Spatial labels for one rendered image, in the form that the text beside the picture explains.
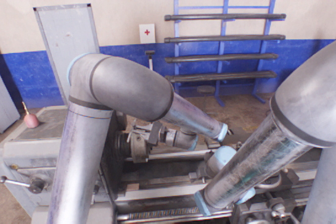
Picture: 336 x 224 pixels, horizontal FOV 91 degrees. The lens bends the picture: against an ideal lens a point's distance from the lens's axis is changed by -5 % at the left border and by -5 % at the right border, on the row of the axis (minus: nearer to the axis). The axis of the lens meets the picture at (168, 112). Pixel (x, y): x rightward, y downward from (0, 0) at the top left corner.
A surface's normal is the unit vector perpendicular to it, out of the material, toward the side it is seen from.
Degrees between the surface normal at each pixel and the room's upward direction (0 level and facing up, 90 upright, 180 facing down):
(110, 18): 90
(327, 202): 91
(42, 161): 90
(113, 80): 60
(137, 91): 71
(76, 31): 90
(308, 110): 78
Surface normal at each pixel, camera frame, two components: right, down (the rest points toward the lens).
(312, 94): -0.79, -0.15
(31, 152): 0.04, -0.26
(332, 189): -0.94, 0.20
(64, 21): 0.09, 0.49
